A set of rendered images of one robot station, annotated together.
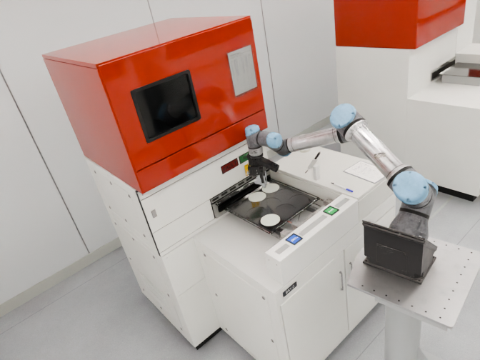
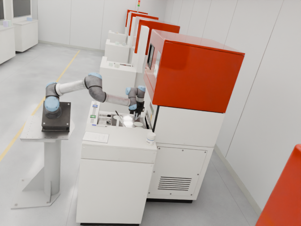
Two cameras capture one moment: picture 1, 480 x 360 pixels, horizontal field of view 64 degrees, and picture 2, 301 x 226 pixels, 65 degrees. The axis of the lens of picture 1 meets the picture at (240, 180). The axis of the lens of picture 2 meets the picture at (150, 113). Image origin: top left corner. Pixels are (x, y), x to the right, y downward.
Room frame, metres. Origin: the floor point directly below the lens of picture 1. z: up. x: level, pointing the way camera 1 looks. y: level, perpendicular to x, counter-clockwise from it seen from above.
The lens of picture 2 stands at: (2.79, -2.10, 2.03)
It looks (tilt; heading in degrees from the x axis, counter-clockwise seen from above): 24 degrees down; 113
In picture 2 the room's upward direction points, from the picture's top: 11 degrees clockwise
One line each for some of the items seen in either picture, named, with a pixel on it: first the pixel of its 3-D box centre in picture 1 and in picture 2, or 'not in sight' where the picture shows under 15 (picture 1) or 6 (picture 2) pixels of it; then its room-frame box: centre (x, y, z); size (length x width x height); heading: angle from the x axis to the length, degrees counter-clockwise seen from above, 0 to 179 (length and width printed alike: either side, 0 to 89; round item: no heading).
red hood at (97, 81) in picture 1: (159, 92); (186, 67); (2.07, 0.33, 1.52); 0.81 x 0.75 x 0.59; 125
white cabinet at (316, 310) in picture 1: (303, 270); (112, 165); (1.70, -0.26, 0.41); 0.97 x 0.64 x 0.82; 125
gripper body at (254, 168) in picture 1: (256, 163); (139, 106); (1.82, -0.10, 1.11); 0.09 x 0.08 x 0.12; 69
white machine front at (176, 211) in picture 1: (213, 188); (148, 107); (1.81, 0.15, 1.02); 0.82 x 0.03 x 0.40; 125
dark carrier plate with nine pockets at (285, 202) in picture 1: (270, 203); (128, 123); (1.74, -0.14, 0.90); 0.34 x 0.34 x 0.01; 35
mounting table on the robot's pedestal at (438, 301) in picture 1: (410, 277); (50, 132); (1.17, -0.64, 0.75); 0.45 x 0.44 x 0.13; 43
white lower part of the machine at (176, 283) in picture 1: (202, 248); (166, 154); (2.09, 0.34, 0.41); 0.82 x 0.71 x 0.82; 125
